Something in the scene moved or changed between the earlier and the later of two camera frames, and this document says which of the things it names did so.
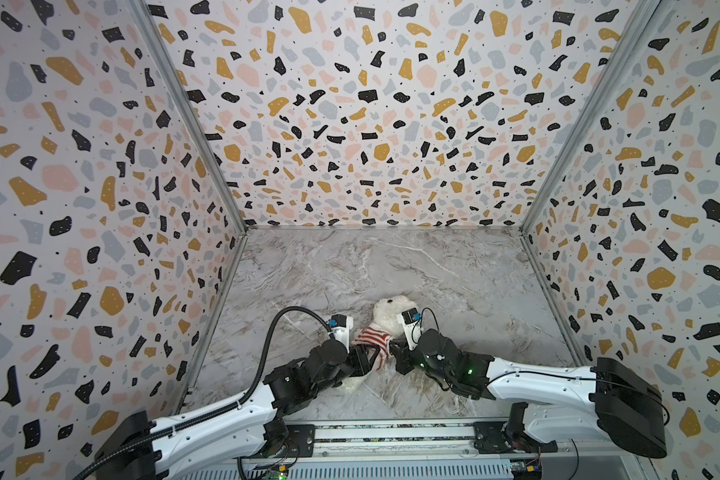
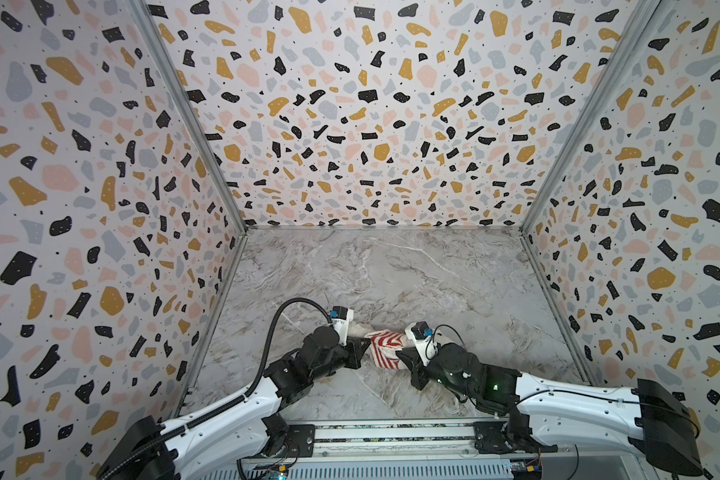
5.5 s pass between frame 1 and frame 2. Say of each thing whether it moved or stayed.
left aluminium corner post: stayed
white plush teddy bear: moved
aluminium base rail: stayed
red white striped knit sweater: stayed
